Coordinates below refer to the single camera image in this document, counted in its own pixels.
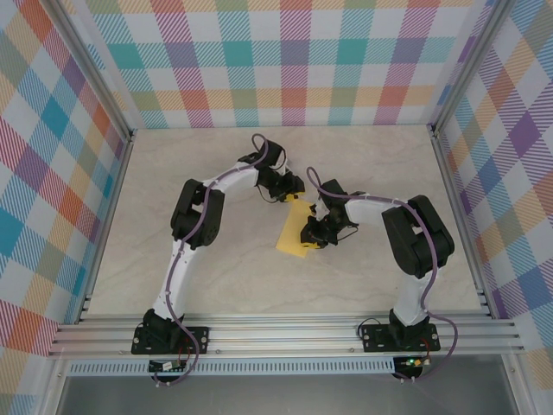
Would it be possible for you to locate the black circuit board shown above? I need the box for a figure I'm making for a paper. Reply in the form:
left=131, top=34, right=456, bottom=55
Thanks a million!
left=149, top=361, right=189, bottom=373

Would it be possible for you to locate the thin black wire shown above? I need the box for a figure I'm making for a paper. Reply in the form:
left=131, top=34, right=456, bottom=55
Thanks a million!
left=335, top=222, right=360, bottom=244
left=356, top=318, right=384, bottom=342
left=253, top=184, right=280, bottom=203

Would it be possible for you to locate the aluminium slotted base rail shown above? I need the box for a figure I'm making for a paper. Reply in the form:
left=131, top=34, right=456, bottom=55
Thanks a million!
left=47, top=313, right=526, bottom=358

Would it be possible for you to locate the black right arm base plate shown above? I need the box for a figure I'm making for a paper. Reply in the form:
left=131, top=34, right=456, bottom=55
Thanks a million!
left=360, top=323, right=441, bottom=354

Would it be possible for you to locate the perforated grey cable tray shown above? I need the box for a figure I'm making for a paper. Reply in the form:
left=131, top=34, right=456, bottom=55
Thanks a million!
left=67, top=356, right=397, bottom=376

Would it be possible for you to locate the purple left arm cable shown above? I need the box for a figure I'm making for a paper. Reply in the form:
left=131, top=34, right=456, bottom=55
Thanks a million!
left=150, top=132, right=273, bottom=387

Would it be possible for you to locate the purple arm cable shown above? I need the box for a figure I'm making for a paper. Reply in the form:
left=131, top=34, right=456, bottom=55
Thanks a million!
left=150, top=132, right=273, bottom=387
left=306, top=167, right=459, bottom=384

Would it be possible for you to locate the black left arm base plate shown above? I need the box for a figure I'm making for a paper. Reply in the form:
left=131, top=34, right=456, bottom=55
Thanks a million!
left=130, top=324, right=211, bottom=356

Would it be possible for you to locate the aluminium side rail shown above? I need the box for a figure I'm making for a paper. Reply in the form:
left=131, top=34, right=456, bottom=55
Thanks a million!
left=75, top=129, right=137, bottom=323
left=429, top=127, right=493, bottom=321

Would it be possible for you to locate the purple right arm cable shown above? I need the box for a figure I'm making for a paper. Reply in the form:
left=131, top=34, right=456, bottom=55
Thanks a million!
left=306, top=167, right=459, bottom=384

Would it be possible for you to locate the aluminium frame post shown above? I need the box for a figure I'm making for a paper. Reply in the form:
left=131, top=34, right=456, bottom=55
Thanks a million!
left=45, top=0, right=135, bottom=142
left=427, top=0, right=511, bottom=139

